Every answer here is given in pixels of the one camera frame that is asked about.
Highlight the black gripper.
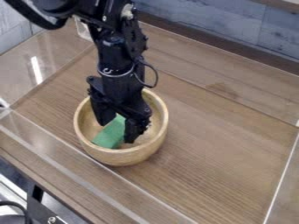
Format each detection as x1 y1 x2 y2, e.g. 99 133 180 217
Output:
87 67 152 144

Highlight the green rectangular stick block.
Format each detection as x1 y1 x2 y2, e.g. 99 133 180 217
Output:
91 115 126 149

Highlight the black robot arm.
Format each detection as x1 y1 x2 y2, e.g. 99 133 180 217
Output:
4 0 152 144

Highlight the round wooden bowl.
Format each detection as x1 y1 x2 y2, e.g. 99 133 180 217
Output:
74 89 170 166

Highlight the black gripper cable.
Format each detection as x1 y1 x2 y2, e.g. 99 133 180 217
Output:
132 59 160 89

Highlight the clear acrylic corner bracket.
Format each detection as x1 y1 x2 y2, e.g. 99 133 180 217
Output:
74 17 92 41

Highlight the black table leg frame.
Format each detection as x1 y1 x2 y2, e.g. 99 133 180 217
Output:
27 185 68 224

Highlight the black floor cable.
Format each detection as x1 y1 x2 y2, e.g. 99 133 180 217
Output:
0 200 32 224

